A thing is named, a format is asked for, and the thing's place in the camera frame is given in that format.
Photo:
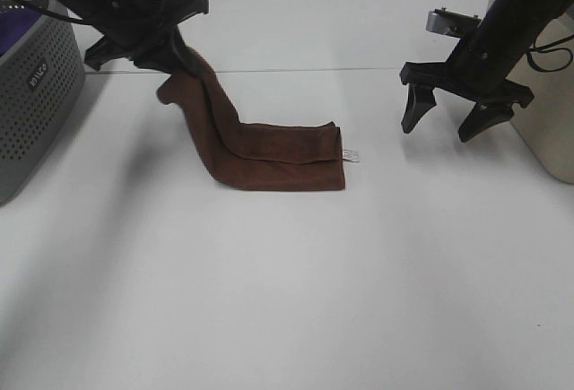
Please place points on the white towel care label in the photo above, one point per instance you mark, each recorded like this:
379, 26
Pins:
351, 155

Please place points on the brown towel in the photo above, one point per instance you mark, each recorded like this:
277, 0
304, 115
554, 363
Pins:
253, 156

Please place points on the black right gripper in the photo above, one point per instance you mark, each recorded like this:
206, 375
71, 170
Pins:
477, 76

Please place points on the grey perforated laundry basket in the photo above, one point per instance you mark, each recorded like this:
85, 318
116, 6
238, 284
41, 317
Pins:
39, 89

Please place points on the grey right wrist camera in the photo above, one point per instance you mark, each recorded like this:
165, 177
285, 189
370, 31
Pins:
447, 23

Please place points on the purple cloth in basket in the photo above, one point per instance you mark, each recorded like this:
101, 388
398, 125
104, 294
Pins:
19, 29

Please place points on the beige plastic basket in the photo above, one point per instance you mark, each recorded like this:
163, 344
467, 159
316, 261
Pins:
546, 126

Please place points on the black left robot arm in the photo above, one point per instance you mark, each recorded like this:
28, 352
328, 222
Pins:
102, 13

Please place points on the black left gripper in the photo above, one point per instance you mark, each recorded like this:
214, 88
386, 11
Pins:
154, 43

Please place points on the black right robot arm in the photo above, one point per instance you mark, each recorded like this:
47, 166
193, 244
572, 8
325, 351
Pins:
509, 28

